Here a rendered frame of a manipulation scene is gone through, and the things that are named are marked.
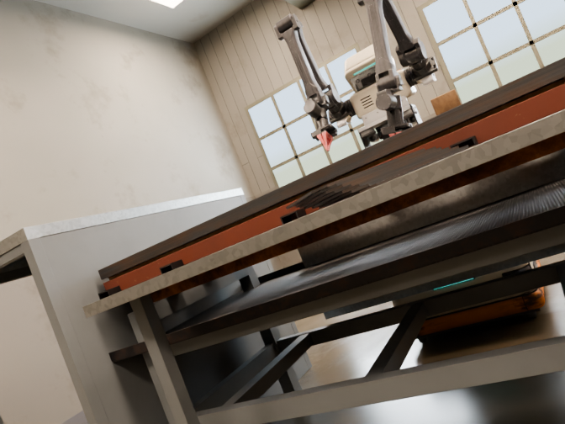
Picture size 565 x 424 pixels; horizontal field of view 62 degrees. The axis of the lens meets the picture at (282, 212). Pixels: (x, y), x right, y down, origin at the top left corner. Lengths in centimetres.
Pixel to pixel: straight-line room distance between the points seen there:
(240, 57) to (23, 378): 430
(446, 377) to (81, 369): 107
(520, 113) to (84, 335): 139
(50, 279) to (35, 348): 198
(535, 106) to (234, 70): 535
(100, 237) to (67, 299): 27
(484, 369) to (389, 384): 24
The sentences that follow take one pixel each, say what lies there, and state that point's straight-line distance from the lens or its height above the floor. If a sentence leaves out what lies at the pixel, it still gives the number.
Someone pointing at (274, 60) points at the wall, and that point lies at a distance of 598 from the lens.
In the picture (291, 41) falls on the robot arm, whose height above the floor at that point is 151.
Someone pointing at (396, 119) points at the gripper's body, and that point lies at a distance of 176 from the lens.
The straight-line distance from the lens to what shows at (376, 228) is 201.
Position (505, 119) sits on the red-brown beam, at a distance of 112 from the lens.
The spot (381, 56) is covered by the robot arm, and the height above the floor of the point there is 119.
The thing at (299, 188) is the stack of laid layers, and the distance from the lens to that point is 124.
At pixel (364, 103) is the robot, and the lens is 231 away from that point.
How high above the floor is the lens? 74
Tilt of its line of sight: 2 degrees up
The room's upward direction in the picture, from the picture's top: 22 degrees counter-clockwise
